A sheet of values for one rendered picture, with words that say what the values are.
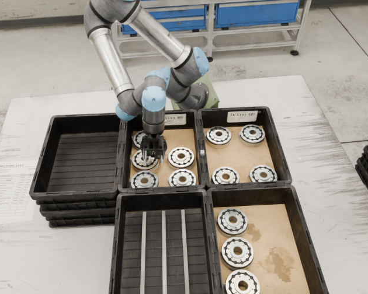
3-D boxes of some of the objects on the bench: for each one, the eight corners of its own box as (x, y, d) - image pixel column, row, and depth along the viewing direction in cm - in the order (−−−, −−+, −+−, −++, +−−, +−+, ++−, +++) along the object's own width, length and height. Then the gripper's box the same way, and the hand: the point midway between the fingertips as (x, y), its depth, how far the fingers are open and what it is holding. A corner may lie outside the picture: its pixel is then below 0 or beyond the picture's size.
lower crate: (66, 151, 160) (58, 133, 151) (131, 149, 161) (128, 130, 152) (48, 230, 134) (38, 213, 125) (126, 226, 134) (121, 209, 125)
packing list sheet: (-8, 162, 156) (-9, 161, 156) (44, 157, 158) (44, 156, 158) (-29, 227, 135) (-30, 227, 134) (32, 221, 136) (31, 220, 136)
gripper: (135, 137, 117) (138, 176, 133) (171, 137, 118) (169, 176, 134) (136, 119, 123) (138, 158, 138) (170, 120, 124) (168, 158, 140)
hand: (153, 159), depth 137 cm, fingers open, 4 cm apart
